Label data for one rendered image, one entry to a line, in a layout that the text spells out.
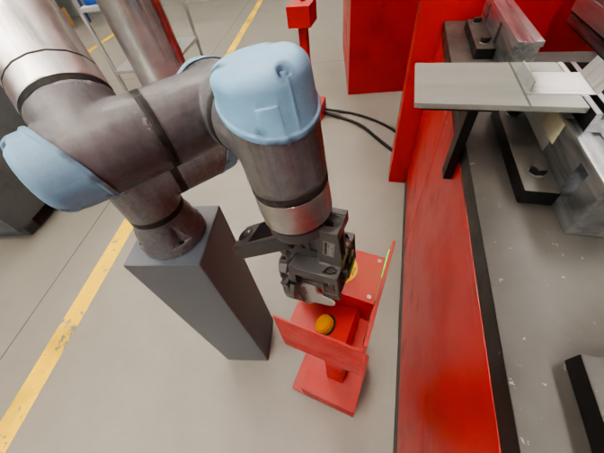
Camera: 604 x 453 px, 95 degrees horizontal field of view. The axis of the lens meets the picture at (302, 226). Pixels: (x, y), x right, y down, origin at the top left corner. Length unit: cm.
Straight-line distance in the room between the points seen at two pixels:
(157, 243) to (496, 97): 70
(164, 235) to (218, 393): 86
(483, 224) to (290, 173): 40
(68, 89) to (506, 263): 56
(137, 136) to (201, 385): 121
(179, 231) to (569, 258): 68
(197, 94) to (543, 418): 48
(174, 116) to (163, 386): 129
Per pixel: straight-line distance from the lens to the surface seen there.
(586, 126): 66
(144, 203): 59
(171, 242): 65
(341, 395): 115
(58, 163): 28
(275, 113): 20
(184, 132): 28
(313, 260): 34
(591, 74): 75
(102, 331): 174
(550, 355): 48
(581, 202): 59
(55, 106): 30
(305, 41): 242
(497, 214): 59
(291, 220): 26
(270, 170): 22
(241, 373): 134
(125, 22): 55
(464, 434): 58
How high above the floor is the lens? 126
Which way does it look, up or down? 50 degrees down
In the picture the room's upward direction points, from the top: 9 degrees counter-clockwise
